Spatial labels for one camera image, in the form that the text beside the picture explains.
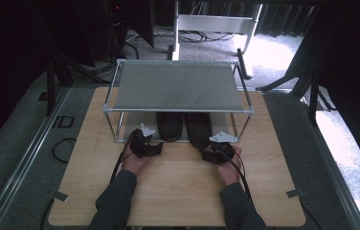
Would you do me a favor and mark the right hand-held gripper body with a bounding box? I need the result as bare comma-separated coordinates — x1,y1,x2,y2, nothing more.
208,129,239,165

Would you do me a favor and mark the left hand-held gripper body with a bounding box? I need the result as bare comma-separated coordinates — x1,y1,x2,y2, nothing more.
128,123,157,159

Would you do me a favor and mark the person's left hand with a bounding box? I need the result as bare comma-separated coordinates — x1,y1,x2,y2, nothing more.
120,147,154,176

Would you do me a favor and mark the person's right hand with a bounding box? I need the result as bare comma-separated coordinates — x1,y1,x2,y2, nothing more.
215,146,243,187

